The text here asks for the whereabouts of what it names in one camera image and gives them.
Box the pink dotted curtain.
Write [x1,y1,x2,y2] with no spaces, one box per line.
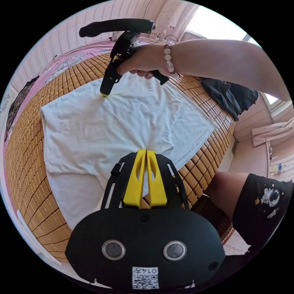
[158,1,201,42]

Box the white short sleeve shirt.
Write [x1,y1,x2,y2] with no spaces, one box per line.
[40,73,218,231]

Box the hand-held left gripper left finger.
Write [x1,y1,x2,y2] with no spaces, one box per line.
[122,149,147,209]

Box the black garment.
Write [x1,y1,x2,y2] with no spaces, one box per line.
[199,77,259,122]

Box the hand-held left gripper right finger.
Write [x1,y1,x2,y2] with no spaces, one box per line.
[146,150,168,209]

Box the person's right hand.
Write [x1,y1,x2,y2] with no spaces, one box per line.
[116,43,175,80]

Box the person's right forearm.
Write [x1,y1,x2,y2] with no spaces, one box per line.
[164,39,293,103]

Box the bed with woven mat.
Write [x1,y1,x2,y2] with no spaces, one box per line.
[4,34,239,264]

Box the window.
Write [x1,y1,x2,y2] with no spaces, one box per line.
[185,4,263,47]

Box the person's body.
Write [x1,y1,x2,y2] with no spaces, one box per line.
[208,171,294,288]

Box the dark patterned garment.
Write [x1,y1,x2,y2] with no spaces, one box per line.
[4,76,40,141]

